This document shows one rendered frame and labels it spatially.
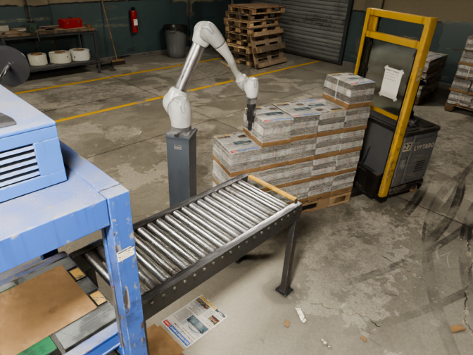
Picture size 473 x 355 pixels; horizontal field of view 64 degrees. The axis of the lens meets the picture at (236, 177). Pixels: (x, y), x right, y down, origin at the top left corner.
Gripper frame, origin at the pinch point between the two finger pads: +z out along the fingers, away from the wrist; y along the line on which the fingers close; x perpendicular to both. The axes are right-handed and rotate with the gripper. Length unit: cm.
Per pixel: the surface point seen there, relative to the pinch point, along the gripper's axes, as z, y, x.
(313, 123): -2, -18, -54
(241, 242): 17, -119, 67
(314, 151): 26, -18, -60
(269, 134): 1.8, -19.2, -9.0
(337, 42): 41, 515, -529
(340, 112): -9, -19, -82
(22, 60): -81, -80, 157
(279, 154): 23.0, -17.8, -21.5
